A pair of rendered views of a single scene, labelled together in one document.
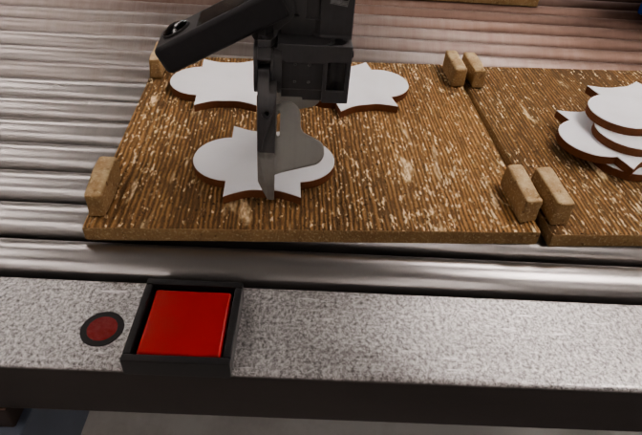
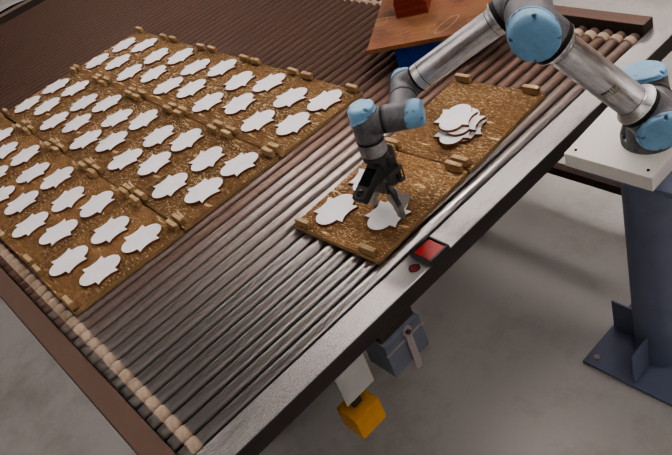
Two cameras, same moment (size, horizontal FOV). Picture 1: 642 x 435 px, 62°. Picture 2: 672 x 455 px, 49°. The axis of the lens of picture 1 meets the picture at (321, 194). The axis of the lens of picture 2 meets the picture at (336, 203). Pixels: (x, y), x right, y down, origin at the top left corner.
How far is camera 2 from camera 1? 1.66 m
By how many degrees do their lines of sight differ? 22
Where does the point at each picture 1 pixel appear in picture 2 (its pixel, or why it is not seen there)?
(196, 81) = (327, 217)
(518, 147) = (435, 155)
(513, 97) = (413, 141)
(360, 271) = (443, 214)
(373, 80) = not seen: hidden behind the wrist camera
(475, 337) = (480, 202)
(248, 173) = (391, 218)
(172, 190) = (380, 239)
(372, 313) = (457, 217)
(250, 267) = (421, 234)
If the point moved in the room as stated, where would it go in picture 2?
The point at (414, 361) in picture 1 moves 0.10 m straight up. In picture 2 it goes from (476, 216) to (469, 188)
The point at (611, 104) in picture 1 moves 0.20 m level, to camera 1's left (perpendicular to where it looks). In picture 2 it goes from (446, 123) to (402, 159)
